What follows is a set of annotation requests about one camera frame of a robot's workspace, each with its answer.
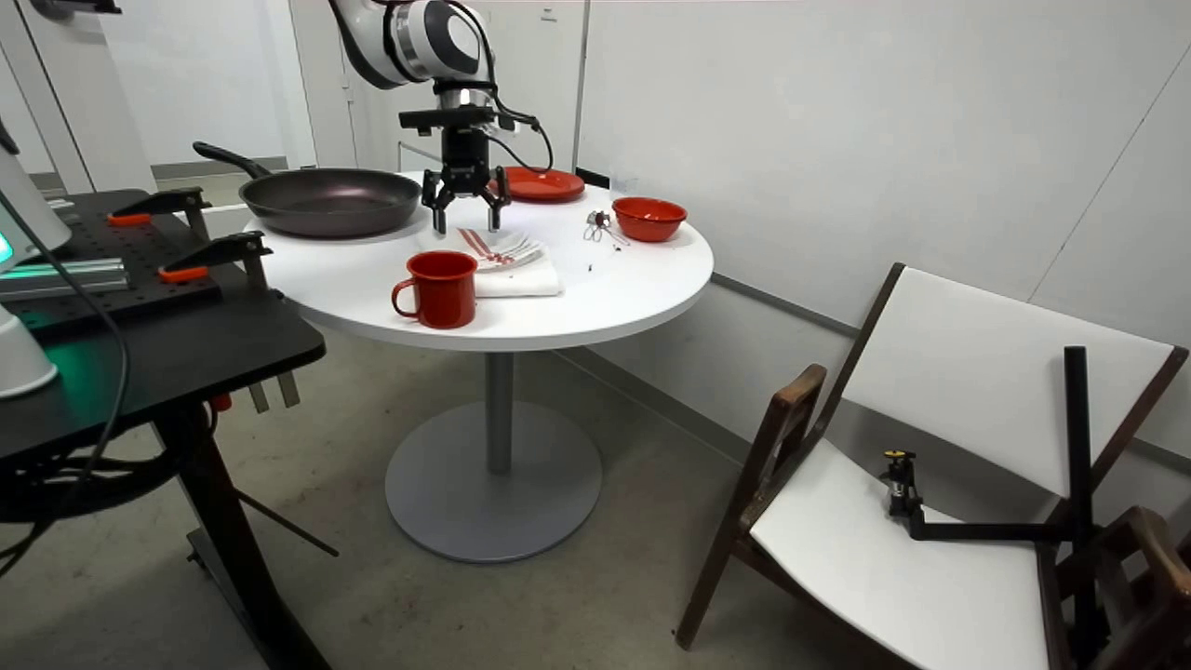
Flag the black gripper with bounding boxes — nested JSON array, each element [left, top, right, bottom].
[[422, 126, 515, 237]]

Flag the white towel with red stripes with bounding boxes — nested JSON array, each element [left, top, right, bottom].
[[449, 220, 569, 301]]

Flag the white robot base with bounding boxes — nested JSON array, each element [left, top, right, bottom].
[[0, 146, 76, 271]]

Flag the black frying pan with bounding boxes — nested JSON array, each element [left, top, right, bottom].
[[189, 136, 430, 240]]

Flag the red plate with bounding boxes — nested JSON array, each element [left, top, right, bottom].
[[495, 162, 590, 209]]

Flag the red enamel mug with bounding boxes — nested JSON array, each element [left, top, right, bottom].
[[386, 250, 481, 332]]

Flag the metal paper clips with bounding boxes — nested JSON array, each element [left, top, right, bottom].
[[582, 203, 626, 253]]

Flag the red bowl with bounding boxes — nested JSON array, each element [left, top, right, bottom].
[[612, 194, 689, 245]]

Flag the black desk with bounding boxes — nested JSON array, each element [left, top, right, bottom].
[[0, 182, 344, 670]]

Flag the black mounted device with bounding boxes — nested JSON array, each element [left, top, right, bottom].
[[31, 0, 128, 23]]

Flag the white rounded object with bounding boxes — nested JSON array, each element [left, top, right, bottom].
[[0, 301, 61, 400]]

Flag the wooden chair with white panels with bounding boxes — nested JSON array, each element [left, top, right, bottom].
[[674, 255, 1191, 670]]

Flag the black metal stand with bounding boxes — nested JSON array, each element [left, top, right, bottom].
[[882, 341, 1103, 670]]

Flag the dark wooden chair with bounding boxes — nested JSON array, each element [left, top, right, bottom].
[[1045, 498, 1191, 670]]

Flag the black clamp with orange handle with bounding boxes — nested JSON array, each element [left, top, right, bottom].
[[157, 228, 277, 297], [105, 187, 215, 245]]

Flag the grey table pedestal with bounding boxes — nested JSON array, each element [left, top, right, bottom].
[[383, 348, 608, 570]]

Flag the black desk cable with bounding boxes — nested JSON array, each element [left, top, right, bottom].
[[0, 209, 179, 579]]

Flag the silver aluminium rail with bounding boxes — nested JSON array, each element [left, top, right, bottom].
[[0, 253, 136, 304]]

